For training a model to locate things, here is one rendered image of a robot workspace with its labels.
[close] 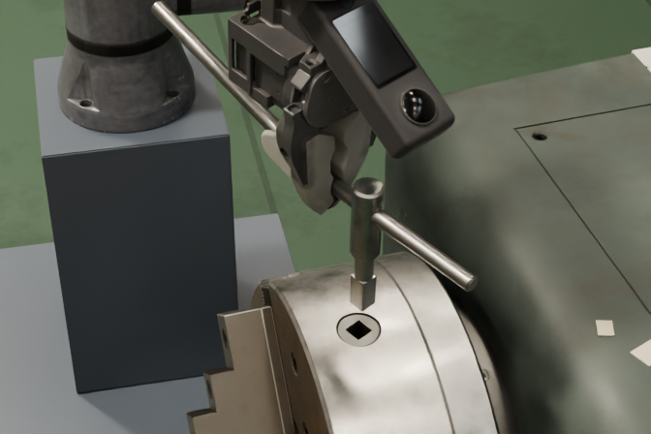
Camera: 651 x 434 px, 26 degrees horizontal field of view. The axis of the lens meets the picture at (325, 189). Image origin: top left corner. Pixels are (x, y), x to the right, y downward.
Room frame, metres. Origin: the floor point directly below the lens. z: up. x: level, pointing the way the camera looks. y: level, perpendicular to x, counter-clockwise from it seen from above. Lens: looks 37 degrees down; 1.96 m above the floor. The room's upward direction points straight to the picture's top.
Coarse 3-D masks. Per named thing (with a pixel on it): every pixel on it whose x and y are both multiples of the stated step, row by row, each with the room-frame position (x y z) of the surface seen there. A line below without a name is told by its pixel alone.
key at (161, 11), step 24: (168, 24) 0.92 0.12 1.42; (192, 48) 0.90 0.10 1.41; (216, 72) 0.88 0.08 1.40; (240, 96) 0.86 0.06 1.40; (264, 120) 0.84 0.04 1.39; (336, 192) 0.79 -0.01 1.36; (384, 216) 0.76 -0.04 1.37; (408, 240) 0.74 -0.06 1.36; (432, 264) 0.72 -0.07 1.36; (456, 264) 0.71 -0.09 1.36
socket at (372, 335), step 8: (344, 320) 0.80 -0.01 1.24; (352, 320) 0.80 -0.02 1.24; (360, 320) 0.80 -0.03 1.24; (368, 320) 0.80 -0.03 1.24; (344, 328) 0.79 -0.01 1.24; (352, 328) 0.79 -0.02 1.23; (360, 328) 0.80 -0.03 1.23; (368, 328) 0.79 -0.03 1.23; (376, 328) 0.79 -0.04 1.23; (344, 336) 0.78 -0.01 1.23; (352, 336) 0.78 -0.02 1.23; (360, 336) 0.80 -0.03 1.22; (368, 336) 0.78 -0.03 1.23; (376, 336) 0.78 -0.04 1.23; (352, 344) 0.77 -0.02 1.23; (360, 344) 0.77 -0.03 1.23; (368, 344) 0.77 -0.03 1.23
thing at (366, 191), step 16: (352, 192) 0.77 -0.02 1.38; (368, 192) 0.77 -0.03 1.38; (352, 208) 0.77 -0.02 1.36; (368, 208) 0.76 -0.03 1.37; (352, 224) 0.77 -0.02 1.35; (368, 224) 0.76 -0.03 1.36; (352, 240) 0.77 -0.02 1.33; (368, 240) 0.77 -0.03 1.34; (368, 256) 0.77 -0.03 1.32; (368, 272) 0.77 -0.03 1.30; (352, 288) 0.78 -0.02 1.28; (368, 288) 0.77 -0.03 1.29; (368, 304) 0.78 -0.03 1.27
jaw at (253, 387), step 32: (224, 320) 0.85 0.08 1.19; (256, 320) 0.85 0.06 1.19; (224, 352) 0.85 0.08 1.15; (256, 352) 0.83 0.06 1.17; (224, 384) 0.81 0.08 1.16; (256, 384) 0.81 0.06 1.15; (192, 416) 0.80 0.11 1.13; (224, 416) 0.79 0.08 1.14; (256, 416) 0.80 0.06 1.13; (288, 416) 0.80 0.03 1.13
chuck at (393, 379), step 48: (288, 288) 0.84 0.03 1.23; (336, 288) 0.84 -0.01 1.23; (384, 288) 0.83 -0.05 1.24; (288, 336) 0.81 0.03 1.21; (336, 336) 0.78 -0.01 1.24; (384, 336) 0.78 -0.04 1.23; (288, 384) 0.81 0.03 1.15; (336, 384) 0.74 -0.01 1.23; (384, 384) 0.74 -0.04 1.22; (432, 384) 0.75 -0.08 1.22; (336, 432) 0.71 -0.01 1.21; (384, 432) 0.71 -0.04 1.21; (432, 432) 0.71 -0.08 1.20
